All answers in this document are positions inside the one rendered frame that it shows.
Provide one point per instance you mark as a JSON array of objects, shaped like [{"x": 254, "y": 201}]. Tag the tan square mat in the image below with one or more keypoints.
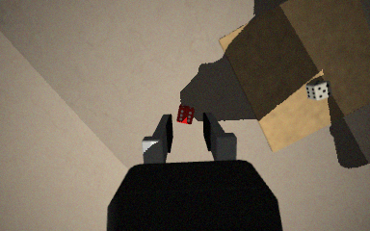
[{"x": 297, "y": 43}]

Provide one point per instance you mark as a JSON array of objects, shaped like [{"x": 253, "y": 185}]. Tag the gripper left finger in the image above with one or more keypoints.
[{"x": 157, "y": 146}]

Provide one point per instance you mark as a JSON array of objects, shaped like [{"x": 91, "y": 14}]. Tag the red die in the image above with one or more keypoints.
[{"x": 185, "y": 114}]

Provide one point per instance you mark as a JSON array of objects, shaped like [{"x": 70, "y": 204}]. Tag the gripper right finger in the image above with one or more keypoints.
[{"x": 222, "y": 145}]

